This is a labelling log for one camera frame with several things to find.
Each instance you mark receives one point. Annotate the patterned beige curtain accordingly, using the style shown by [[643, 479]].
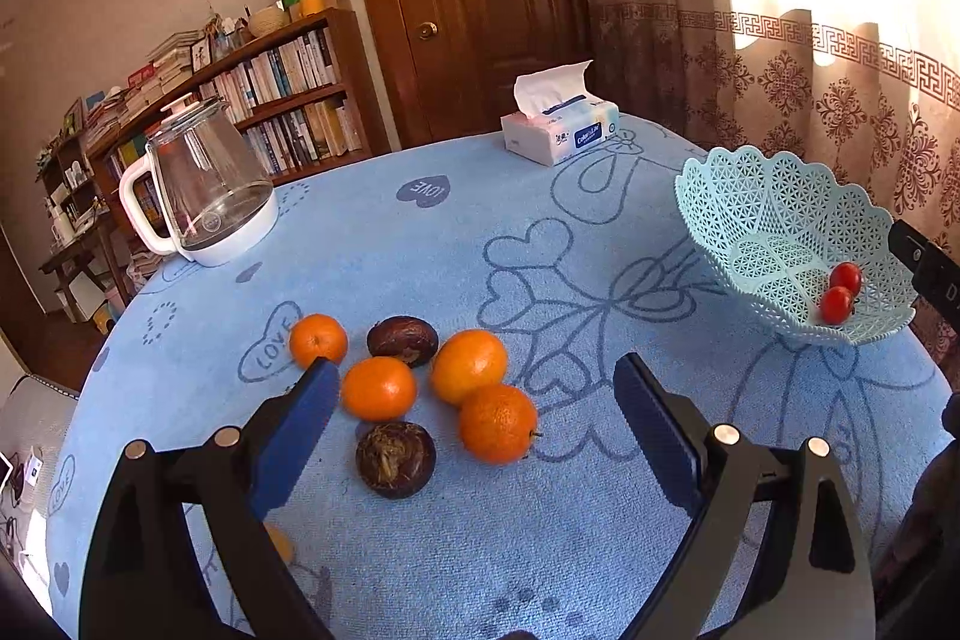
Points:
[[787, 85]]

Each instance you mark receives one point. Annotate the small round tan fruit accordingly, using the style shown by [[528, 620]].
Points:
[[280, 544]]

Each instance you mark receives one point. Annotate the red cherry tomato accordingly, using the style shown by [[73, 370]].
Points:
[[836, 305], [847, 277]]

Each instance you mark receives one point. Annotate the stack of books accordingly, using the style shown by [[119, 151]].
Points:
[[169, 66]]

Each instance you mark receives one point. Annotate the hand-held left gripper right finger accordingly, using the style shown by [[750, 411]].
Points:
[[656, 441]]

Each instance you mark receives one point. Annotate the dark brown round fruit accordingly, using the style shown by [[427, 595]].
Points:
[[395, 460], [403, 340]]

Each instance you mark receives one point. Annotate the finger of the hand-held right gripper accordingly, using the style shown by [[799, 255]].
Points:
[[930, 276]]

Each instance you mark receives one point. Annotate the blue heart print tablecloth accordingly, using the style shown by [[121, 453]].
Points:
[[450, 235]]

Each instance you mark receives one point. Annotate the light blue lattice fruit basket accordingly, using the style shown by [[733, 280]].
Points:
[[757, 235]]

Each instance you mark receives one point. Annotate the glass kettle with white base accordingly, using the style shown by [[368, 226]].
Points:
[[225, 235]]

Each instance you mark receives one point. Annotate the orange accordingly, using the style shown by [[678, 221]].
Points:
[[499, 424], [469, 366], [379, 389], [315, 336]]

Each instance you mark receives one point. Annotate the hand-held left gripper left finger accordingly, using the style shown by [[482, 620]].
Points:
[[296, 441]]

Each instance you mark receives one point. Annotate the yellow cup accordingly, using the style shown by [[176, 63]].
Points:
[[312, 4]]

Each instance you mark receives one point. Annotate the small photo frame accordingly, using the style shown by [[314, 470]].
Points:
[[201, 57]]

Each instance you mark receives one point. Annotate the woven bowl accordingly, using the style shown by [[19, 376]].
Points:
[[268, 22]]

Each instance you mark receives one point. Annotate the wooden desk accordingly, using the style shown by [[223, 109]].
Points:
[[75, 254]]

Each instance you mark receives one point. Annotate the small open wooden shelf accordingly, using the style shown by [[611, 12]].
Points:
[[67, 175]]

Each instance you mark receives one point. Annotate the white tissue pack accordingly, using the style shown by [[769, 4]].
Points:
[[555, 138]]

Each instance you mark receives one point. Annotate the wooden bookshelf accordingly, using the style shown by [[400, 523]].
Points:
[[352, 85]]

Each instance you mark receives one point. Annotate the brass door knob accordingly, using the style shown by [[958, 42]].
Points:
[[427, 30]]

